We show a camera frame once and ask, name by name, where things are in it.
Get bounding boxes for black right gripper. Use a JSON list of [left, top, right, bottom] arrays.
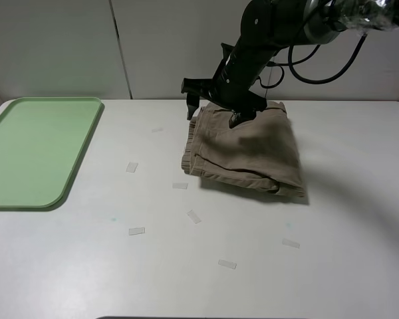
[[181, 43, 267, 128]]

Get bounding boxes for khaki shorts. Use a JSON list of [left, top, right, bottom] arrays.
[[181, 101, 306, 197]]

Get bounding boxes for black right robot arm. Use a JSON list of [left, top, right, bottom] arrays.
[[181, 1, 399, 128]]

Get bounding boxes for light green plastic tray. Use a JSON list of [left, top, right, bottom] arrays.
[[0, 97, 103, 209]]

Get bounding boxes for clear tape piece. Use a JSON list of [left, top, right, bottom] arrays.
[[282, 238, 300, 249], [126, 162, 138, 173], [187, 210, 201, 225], [129, 227, 146, 236], [172, 182, 188, 189], [218, 259, 237, 270]]

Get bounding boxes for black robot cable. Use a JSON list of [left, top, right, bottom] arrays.
[[256, 31, 368, 88]]

